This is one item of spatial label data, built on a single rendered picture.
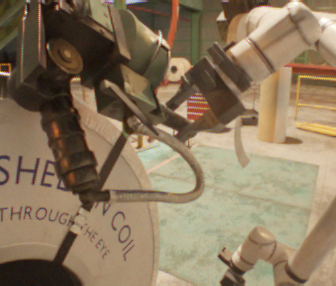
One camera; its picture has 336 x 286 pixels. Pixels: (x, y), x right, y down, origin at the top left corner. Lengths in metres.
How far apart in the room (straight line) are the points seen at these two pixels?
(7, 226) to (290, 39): 0.61
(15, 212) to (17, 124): 0.16
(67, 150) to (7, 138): 0.17
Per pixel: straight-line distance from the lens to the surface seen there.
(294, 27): 0.53
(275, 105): 4.92
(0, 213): 0.55
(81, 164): 0.37
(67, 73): 0.37
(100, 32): 0.44
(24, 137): 0.54
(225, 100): 0.52
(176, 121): 0.56
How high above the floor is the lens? 1.36
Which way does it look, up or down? 17 degrees down
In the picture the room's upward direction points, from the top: straight up
